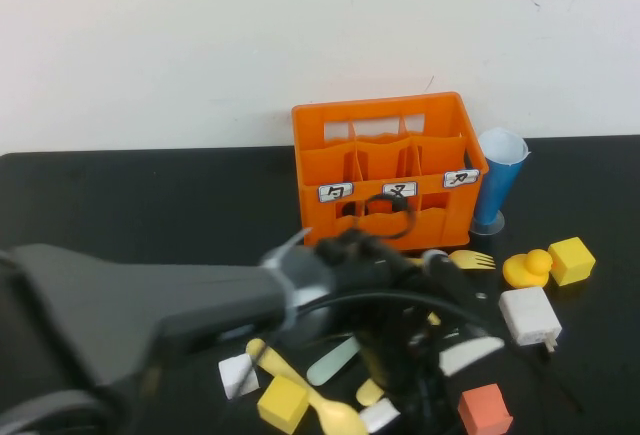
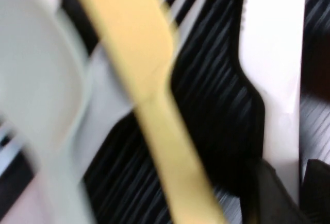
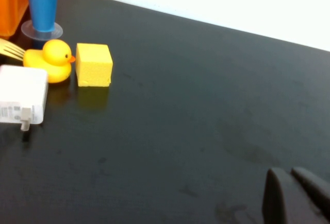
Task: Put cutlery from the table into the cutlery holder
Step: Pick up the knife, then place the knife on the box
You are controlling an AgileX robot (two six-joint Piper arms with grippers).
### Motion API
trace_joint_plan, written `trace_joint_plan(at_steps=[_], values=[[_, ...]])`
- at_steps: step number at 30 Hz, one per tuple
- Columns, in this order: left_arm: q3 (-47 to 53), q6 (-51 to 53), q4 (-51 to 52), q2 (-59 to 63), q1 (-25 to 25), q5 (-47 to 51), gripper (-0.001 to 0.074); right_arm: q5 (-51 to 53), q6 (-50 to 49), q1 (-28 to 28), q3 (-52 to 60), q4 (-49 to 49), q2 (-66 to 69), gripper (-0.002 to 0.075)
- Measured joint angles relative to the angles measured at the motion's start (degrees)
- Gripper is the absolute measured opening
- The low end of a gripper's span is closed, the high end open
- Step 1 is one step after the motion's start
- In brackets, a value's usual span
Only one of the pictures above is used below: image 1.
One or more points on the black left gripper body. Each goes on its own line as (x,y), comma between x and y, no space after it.
(370,270)

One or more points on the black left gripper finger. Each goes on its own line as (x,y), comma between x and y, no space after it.
(377,360)
(427,390)

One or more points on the white plastic knife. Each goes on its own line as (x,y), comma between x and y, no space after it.
(470,355)

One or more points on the orange plastic cutlery crate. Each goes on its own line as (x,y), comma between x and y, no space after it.
(450,225)

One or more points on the yellow plastic knife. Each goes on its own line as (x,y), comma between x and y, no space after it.
(369,392)

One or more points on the green plastic spoon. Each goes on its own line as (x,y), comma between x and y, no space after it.
(330,365)

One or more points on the orange foam cube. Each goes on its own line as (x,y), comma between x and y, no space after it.
(482,407)

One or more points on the white zip tie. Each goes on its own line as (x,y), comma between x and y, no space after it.
(300,300)

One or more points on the yellow plastic fork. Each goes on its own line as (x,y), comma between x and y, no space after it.
(472,260)

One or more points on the yellow foam cube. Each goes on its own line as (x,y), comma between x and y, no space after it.
(572,260)
(282,402)

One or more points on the yellow plastic spoon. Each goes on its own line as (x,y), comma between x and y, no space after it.
(272,360)

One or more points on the white power adapter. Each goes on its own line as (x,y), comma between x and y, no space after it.
(527,315)

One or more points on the white foam cube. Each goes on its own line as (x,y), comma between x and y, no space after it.
(235,375)

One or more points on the blue cone cup clear base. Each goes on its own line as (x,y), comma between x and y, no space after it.
(492,190)

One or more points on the yellow rubber duck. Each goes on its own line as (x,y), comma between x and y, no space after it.
(525,270)

